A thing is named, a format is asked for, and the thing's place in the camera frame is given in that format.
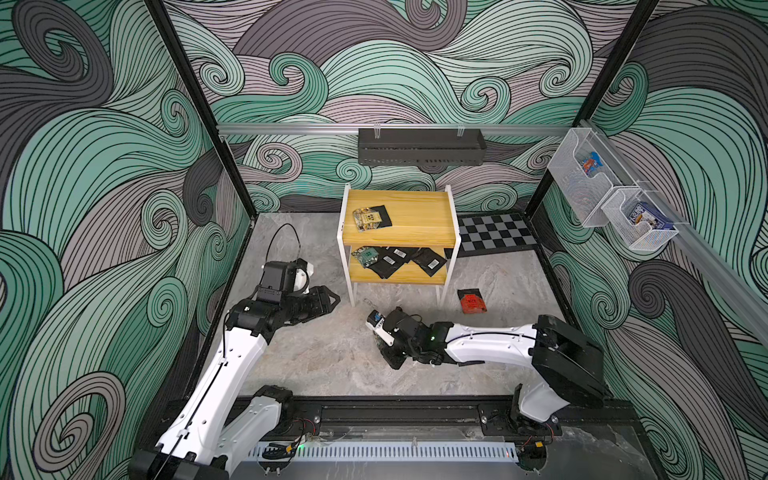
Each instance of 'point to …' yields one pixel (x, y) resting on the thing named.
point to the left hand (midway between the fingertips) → (333, 298)
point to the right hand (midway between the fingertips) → (383, 346)
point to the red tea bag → (471, 301)
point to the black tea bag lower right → (429, 260)
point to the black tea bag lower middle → (403, 255)
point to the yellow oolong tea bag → (367, 219)
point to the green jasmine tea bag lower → (366, 255)
